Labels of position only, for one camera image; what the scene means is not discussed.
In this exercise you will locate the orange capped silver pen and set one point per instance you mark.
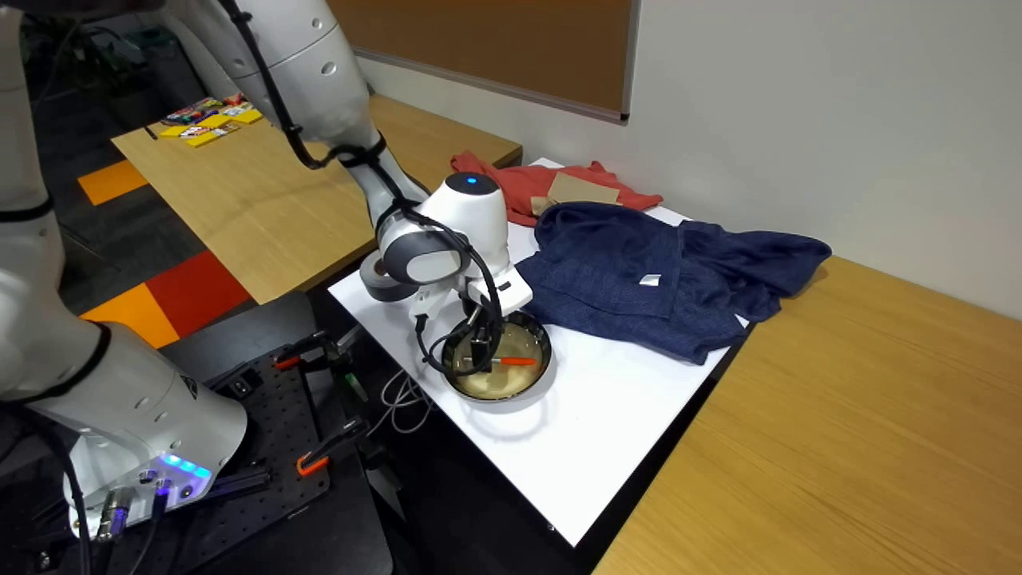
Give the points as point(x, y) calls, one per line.
point(519, 361)

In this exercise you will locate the cork notice board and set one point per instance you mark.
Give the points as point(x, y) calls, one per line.
point(559, 52)

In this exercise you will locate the white table board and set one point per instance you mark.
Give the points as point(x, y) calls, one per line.
point(577, 438)

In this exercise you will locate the black orange clamp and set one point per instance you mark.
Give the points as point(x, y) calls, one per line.
point(319, 459)

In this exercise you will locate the yellow snack packets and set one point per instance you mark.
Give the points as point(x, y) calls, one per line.
point(210, 121)

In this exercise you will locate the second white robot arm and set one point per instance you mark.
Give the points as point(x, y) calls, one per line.
point(144, 435)

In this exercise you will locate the navy blue cloth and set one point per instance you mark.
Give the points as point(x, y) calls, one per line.
point(674, 289)

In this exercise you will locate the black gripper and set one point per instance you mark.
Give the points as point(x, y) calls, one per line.
point(480, 339)

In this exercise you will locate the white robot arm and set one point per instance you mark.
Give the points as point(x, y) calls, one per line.
point(296, 66)

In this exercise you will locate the red orange cloth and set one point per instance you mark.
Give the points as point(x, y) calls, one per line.
point(521, 184)

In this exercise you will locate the black rimmed cream bowl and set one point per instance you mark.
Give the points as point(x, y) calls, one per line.
point(519, 339)

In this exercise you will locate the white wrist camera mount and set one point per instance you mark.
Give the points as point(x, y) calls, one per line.
point(450, 300)

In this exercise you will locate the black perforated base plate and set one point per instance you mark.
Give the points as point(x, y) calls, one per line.
point(264, 520)

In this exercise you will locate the long wooden table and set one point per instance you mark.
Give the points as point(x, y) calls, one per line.
point(868, 431)

